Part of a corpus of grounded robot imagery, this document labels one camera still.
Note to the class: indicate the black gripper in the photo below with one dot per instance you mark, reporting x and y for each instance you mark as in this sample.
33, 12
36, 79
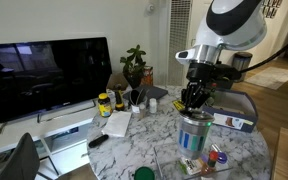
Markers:
204, 75

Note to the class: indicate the silver cup with stripes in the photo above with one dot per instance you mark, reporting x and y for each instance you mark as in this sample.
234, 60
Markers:
192, 132

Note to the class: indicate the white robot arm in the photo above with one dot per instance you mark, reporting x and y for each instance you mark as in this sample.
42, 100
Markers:
228, 24

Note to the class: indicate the blue cardboard box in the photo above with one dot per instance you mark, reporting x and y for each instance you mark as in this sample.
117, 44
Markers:
233, 109

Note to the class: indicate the clear cup with utensils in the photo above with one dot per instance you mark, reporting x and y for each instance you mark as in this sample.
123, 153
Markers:
138, 103

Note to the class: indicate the clear plastic box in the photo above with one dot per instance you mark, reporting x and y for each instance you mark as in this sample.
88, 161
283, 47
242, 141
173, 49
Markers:
171, 165

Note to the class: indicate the grey laptop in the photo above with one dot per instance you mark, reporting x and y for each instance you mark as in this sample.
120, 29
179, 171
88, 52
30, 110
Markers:
152, 91

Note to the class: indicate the white pill bottle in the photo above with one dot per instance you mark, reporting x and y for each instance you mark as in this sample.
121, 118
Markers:
153, 105

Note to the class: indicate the silver trash can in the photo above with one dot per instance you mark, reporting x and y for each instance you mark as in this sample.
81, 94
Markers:
241, 60

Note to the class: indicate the potted green plant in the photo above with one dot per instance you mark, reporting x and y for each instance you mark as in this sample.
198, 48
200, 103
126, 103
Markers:
133, 69

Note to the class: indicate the dark yellow bottle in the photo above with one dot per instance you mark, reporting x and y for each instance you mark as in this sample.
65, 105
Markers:
119, 105

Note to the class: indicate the red capped sauce bottle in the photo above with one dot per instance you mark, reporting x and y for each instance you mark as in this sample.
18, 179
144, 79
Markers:
209, 166

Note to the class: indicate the white paper napkin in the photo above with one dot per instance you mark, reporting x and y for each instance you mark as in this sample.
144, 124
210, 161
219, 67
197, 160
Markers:
117, 124

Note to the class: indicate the yellow lid supplement jar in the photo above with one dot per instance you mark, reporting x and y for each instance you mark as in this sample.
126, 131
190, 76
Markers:
104, 105

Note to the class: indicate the green round lid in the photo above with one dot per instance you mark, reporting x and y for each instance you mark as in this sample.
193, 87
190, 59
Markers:
144, 173

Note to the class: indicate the black remote control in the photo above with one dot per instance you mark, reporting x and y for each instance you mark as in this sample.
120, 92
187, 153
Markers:
98, 141

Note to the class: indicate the white tv stand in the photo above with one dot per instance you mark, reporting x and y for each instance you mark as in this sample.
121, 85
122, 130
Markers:
60, 137

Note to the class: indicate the black television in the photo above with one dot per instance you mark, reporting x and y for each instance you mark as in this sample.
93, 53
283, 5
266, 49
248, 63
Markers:
43, 76

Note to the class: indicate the dark grey chair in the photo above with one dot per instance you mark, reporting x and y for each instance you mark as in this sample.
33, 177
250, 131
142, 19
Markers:
24, 161

